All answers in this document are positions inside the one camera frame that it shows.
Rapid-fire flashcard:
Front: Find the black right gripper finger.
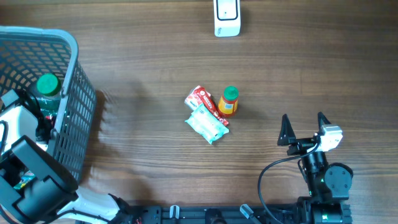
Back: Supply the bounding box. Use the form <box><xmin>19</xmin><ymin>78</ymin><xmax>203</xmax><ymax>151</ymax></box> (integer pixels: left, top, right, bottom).
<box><xmin>317</xmin><ymin>111</ymin><xmax>331</xmax><ymax>128</ymax></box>
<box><xmin>277</xmin><ymin>114</ymin><xmax>296</xmax><ymax>146</ymax></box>

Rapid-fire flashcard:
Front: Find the orange sauce bottle green cap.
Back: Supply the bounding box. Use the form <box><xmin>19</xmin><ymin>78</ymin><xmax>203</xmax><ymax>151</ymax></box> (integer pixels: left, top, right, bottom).
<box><xmin>218</xmin><ymin>86</ymin><xmax>239</xmax><ymax>117</ymax></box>

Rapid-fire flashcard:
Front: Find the teal wet wipes pack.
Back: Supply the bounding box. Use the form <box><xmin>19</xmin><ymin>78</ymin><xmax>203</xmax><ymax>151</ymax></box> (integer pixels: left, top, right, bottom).
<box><xmin>185</xmin><ymin>105</ymin><xmax>229</xmax><ymax>144</ymax></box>

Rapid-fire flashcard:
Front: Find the red coffee stick sachet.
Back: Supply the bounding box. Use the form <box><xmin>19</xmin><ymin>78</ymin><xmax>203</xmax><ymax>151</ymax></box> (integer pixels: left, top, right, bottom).
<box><xmin>193</xmin><ymin>86</ymin><xmax>229</xmax><ymax>126</ymax></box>

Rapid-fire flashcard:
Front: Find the small red white carton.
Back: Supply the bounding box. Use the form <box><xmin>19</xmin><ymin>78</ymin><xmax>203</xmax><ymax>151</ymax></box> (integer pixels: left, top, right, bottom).
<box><xmin>184</xmin><ymin>85</ymin><xmax>203</xmax><ymax>111</ymax></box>

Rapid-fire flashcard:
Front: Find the green gloves package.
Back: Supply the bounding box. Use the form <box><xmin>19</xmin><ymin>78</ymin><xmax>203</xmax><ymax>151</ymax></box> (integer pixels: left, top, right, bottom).
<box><xmin>41</xmin><ymin>101</ymin><xmax>60</xmax><ymax>126</ymax></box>

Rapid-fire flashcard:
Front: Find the green-lidded white jar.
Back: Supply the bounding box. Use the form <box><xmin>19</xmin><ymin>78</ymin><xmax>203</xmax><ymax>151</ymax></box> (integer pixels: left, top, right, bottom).
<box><xmin>30</xmin><ymin>73</ymin><xmax>62</xmax><ymax>110</ymax></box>

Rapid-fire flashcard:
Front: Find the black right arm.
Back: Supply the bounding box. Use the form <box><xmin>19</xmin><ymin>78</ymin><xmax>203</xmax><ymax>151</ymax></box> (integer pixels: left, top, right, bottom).
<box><xmin>277</xmin><ymin>112</ymin><xmax>353</xmax><ymax>224</ymax></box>

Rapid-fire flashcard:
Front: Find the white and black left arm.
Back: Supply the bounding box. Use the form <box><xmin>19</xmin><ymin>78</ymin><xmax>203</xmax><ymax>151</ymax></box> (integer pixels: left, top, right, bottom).
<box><xmin>1</xmin><ymin>90</ymin><xmax>131</xmax><ymax>223</ymax></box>

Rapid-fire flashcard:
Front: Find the white barcode scanner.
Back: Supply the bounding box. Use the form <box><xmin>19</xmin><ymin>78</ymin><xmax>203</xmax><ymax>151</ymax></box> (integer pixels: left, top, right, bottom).
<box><xmin>213</xmin><ymin>0</ymin><xmax>241</xmax><ymax>37</ymax></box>

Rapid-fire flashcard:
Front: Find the grey plastic mesh basket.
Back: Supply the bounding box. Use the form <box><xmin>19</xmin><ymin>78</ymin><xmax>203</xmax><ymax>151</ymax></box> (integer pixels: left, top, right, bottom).
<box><xmin>1</xmin><ymin>26</ymin><xmax>96</xmax><ymax>182</ymax></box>

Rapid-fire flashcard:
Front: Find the black right camera cable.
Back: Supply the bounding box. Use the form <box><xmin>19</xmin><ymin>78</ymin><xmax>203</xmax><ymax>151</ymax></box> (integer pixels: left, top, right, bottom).
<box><xmin>257</xmin><ymin>142</ymin><xmax>321</xmax><ymax>223</ymax></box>

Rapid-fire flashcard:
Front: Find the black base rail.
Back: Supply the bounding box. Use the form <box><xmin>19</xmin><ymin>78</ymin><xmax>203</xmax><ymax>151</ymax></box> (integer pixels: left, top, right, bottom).
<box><xmin>128</xmin><ymin>202</ymin><xmax>353</xmax><ymax>224</ymax></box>

